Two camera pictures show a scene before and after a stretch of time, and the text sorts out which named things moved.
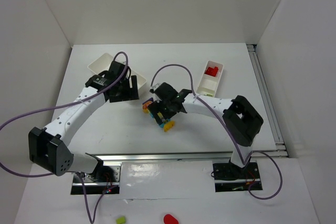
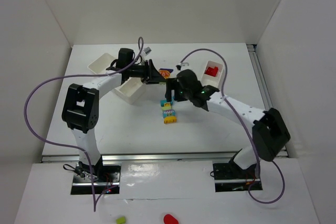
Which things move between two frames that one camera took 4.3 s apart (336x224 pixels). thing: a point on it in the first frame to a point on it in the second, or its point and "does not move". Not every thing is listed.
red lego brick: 210,71 does not move
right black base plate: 228,177 does not move
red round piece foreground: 169,219 does not move
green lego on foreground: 121,220 does not move
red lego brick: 212,71 does not move
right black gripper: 156,114 to 170,88
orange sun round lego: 145,104 to 166,74
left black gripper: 128,94 to 150,71
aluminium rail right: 280,145 does not move
